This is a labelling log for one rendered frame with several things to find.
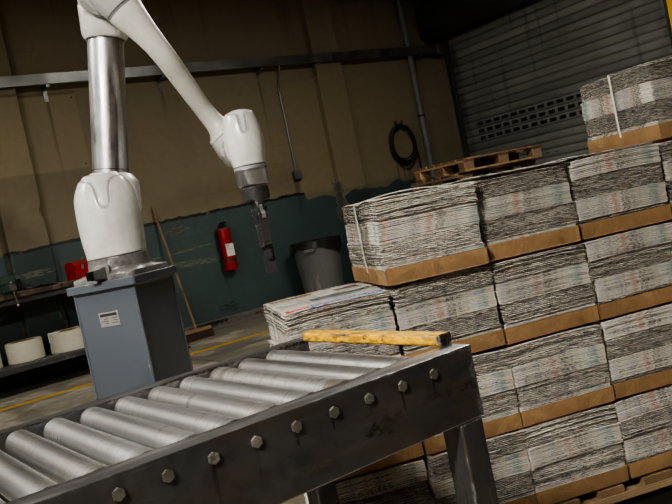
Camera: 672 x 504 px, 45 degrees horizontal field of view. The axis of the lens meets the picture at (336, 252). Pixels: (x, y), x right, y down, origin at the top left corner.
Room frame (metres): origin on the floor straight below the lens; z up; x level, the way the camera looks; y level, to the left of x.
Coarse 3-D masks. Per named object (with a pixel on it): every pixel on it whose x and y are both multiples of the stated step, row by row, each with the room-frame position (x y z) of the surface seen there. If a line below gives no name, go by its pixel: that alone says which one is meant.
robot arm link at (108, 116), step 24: (96, 24) 2.26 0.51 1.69; (96, 48) 2.28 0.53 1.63; (120, 48) 2.31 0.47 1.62; (96, 72) 2.28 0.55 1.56; (120, 72) 2.30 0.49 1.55; (96, 96) 2.27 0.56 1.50; (120, 96) 2.29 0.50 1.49; (96, 120) 2.27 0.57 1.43; (120, 120) 2.29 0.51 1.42; (96, 144) 2.27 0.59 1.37; (120, 144) 2.28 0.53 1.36; (96, 168) 2.27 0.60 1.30; (120, 168) 2.28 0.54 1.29
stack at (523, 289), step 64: (576, 256) 2.25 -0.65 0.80; (640, 256) 2.29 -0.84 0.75; (320, 320) 2.07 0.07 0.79; (384, 320) 2.11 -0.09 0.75; (448, 320) 2.15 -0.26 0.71; (512, 320) 2.19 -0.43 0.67; (640, 320) 2.28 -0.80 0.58; (512, 384) 2.18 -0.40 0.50; (576, 384) 2.23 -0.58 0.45; (512, 448) 2.17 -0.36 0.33; (576, 448) 2.22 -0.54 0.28; (640, 448) 2.26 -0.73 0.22
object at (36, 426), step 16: (256, 352) 1.69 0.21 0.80; (208, 368) 1.62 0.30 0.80; (160, 384) 1.54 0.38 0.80; (176, 384) 1.56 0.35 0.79; (96, 400) 1.51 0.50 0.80; (112, 400) 1.49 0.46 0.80; (48, 416) 1.45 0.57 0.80; (64, 416) 1.44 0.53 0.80; (80, 416) 1.45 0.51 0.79; (0, 432) 1.39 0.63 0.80; (32, 432) 1.40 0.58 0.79; (0, 448) 1.37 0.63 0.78; (0, 496) 1.36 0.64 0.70
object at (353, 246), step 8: (344, 208) 2.43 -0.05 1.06; (352, 208) 2.33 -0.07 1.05; (344, 216) 2.45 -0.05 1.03; (352, 216) 2.34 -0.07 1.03; (352, 224) 2.36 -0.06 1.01; (352, 232) 2.38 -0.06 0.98; (352, 240) 2.41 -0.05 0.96; (352, 248) 2.40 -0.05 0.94; (352, 256) 2.41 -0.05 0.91; (360, 256) 2.31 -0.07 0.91; (360, 264) 2.35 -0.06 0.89
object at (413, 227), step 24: (432, 192) 2.13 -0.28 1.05; (456, 192) 2.14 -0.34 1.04; (384, 216) 2.10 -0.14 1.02; (408, 216) 2.12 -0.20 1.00; (432, 216) 2.13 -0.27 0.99; (456, 216) 2.14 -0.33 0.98; (384, 240) 2.10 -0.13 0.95; (408, 240) 2.12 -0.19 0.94; (432, 240) 2.13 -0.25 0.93; (456, 240) 2.14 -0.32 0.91; (480, 240) 2.15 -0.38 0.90; (384, 264) 2.10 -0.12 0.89; (408, 264) 2.11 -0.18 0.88
